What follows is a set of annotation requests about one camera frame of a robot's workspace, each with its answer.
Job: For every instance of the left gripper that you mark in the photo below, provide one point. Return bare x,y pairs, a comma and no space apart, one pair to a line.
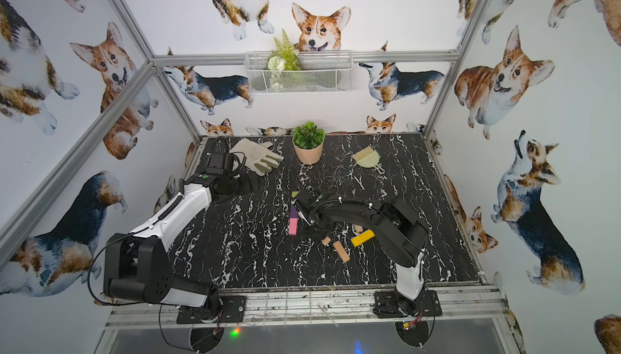
217,164

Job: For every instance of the purple block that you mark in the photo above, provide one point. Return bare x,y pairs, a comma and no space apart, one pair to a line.
294,213

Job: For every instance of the pink block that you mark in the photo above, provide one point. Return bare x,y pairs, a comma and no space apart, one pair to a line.
293,226

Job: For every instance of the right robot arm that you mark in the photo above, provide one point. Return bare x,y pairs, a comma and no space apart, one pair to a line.
396,225

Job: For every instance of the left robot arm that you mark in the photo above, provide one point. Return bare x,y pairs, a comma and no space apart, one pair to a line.
137,267

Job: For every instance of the beige work glove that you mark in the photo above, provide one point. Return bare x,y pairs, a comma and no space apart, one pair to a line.
259,157

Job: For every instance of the wooden block bottom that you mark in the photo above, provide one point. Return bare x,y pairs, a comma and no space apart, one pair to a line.
338,247

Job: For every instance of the slanted yellow block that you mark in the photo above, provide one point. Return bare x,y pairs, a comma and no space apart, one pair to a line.
362,238

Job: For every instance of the green dustpan brush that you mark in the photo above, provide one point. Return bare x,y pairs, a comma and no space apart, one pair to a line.
368,158

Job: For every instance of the potted green plant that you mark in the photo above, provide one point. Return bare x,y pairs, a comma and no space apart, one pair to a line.
308,142

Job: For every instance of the fern with white flower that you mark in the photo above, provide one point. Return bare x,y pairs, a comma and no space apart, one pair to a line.
284,58

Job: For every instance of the aluminium front rail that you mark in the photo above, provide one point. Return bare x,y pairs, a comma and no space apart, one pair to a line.
335,307

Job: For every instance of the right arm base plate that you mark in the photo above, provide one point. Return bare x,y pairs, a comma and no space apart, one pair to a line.
394,305

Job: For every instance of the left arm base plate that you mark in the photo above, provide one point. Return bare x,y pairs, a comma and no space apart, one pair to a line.
227,309

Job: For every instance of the white wire basket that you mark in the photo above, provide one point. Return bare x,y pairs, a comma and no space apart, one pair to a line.
311,73

